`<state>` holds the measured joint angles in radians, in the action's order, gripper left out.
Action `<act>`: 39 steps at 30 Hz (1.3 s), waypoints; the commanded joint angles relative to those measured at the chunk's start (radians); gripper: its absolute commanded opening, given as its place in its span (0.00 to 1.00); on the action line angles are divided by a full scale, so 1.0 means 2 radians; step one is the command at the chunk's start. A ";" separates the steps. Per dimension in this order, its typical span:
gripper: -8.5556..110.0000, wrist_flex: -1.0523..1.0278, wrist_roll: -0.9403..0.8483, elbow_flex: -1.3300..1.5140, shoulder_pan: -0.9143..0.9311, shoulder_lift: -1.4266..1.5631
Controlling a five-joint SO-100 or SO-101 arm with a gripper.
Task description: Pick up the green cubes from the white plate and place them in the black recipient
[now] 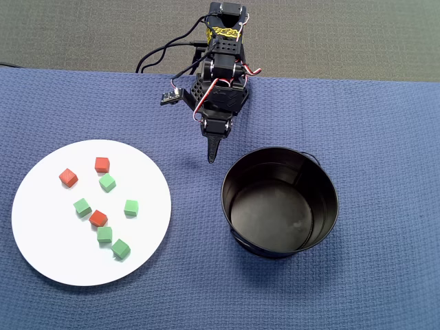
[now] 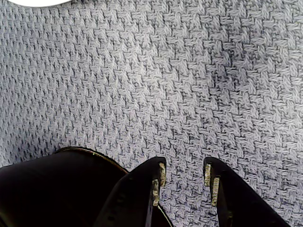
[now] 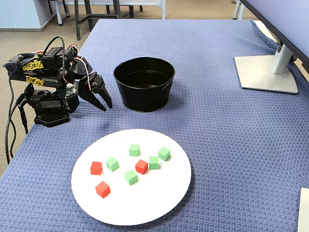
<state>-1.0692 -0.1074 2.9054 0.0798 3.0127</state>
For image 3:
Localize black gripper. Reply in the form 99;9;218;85
76;72;113;112

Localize red cube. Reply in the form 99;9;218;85
135;159;148;175
95;181;111;199
90;161;103;176

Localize white round plate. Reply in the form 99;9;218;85
70;129;192;227

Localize black metal bucket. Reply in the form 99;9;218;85
113;57;176;113

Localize black controller board holder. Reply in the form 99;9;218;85
23;83;35;100

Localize light grey chair leg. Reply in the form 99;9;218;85
55;0;64;27

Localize dark chair legs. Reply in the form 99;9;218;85
105;0;143;19

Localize light grey table leg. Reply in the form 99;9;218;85
119;0;167;20

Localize blue woven tablecloth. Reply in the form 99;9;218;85
0;18;309;232

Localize white furniture legs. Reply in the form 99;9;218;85
233;0;247;20

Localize silver monitor stand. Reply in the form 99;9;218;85
234;36;300;95

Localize computer monitor screen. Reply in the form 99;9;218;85
238;0;309;61

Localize white flat board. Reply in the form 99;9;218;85
297;187;309;232

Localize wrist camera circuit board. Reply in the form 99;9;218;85
65;82;79;100

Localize dark grey table frame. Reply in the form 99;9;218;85
73;0;121;41

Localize black usb cable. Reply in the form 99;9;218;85
4;93;25;166

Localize thick black power cable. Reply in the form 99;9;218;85
18;104;29;135

